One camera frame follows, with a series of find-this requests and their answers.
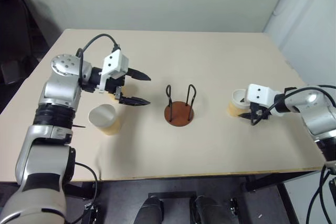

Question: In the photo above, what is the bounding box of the wire cup holder brown base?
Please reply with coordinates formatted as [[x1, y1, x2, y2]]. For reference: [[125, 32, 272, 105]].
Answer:
[[164, 84, 197, 128]]

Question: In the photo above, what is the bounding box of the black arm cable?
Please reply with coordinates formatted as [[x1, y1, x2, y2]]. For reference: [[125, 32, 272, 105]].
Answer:
[[307, 165, 336, 224], [75, 162, 99, 209]]

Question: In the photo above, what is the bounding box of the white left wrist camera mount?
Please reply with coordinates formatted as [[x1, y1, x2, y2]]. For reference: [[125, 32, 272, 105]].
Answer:
[[99, 49, 130, 94]]

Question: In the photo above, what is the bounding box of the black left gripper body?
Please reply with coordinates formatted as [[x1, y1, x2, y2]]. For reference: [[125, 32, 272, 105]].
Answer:
[[104, 68, 130, 102]]

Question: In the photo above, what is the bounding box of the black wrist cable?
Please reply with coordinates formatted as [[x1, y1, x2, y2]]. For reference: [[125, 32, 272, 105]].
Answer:
[[76, 34, 122, 84], [250, 84, 336, 126]]

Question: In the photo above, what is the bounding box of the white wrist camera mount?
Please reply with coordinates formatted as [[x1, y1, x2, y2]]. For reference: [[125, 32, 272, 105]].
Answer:
[[246, 83, 283, 105], [99, 49, 130, 94]]

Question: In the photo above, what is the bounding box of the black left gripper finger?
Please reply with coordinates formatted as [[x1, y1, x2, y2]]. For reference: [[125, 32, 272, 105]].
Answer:
[[127, 67, 152, 81], [119, 94, 151, 107]]

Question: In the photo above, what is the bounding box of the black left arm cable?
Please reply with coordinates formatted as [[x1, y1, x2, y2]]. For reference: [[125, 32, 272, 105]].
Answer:
[[75, 162, 99, 209]]

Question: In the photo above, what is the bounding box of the tan paper cup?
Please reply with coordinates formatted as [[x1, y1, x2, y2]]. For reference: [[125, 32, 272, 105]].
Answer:
[[88, 104, 122, 137], [227, 89, 253, 118]]

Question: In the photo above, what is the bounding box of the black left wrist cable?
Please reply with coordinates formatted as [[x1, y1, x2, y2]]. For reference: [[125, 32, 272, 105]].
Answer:
[[76, 34, 122, 84]]

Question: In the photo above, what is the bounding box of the dark rounded shape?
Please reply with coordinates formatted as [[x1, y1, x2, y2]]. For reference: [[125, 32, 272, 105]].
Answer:
[[133, 196, 165, 224]]

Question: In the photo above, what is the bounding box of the black metal table frame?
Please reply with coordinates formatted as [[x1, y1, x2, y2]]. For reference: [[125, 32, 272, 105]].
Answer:
[[64, 169, 325, 224]]

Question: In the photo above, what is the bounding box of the black chair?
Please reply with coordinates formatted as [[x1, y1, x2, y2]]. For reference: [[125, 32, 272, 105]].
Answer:
[[0, 0, 51, 86]]

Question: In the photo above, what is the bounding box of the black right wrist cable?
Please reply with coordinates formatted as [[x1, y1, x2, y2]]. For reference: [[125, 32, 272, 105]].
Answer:
[[250, 84, 336, 126]]

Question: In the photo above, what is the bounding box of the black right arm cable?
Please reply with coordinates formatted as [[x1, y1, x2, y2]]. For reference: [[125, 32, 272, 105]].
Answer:
[[307, 165, 336, 224]]

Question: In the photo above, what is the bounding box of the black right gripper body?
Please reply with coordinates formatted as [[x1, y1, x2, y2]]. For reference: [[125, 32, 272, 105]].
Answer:
[[249, 102, 271, 122]]

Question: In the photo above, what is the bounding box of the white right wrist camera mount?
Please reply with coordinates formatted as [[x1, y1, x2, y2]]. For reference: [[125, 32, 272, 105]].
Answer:
[[246, 83, 283, 105]]

